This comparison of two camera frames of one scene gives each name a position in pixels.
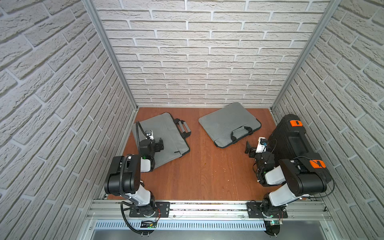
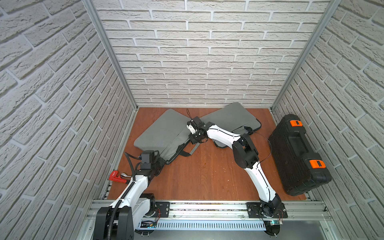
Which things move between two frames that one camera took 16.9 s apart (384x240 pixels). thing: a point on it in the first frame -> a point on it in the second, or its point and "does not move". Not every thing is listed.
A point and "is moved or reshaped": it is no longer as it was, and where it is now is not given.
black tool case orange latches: [288, 140] does not move
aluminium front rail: [118, 211] does not move
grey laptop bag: [173, 131] is moved or reshaped
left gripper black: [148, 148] -> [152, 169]
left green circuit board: [148, 224] does not move
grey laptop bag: [229, 124] does not move
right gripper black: [249, 149] -> [194, 139]
